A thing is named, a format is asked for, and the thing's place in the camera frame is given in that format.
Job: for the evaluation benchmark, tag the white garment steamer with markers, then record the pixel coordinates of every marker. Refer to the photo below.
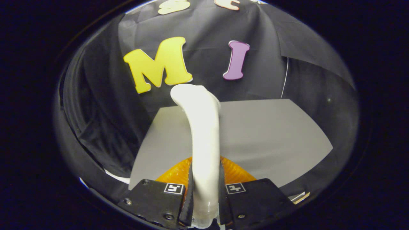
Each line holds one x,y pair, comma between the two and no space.
204,134

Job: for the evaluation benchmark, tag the grey drawer cabinet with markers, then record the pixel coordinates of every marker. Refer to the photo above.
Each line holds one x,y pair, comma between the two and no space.
271,134

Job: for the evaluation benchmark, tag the black blazer jacket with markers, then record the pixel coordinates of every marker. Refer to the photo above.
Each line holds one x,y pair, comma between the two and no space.
108,134

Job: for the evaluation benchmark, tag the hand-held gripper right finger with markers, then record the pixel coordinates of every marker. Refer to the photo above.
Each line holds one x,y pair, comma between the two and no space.
255,201

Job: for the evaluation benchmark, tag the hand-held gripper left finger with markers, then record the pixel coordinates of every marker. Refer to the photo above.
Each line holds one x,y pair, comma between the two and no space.
153,198

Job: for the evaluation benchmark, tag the black backdrop cloth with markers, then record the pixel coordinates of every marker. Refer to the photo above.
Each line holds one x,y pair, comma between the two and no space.
211,32

